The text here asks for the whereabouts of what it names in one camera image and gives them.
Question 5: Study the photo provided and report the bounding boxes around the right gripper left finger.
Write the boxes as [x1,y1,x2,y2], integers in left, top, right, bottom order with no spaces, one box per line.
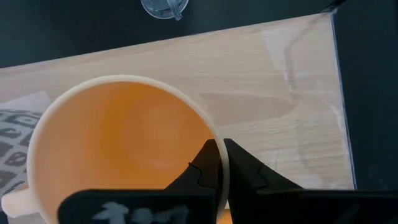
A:
[164,138,223,191]

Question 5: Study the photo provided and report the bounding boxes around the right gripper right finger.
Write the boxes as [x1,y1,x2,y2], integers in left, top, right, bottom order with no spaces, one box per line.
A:
[223,138,305,224]

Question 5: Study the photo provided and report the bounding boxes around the beige ceramic mug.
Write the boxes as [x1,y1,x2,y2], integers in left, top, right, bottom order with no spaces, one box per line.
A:
[1,74,231,224]

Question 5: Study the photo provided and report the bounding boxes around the clear plastic mug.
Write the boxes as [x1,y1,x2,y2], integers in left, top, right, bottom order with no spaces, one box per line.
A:
[139,0,190,22]

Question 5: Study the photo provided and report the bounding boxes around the grey patterned mug red rim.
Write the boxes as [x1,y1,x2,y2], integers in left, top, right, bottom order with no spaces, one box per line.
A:
[0,108,43,197]

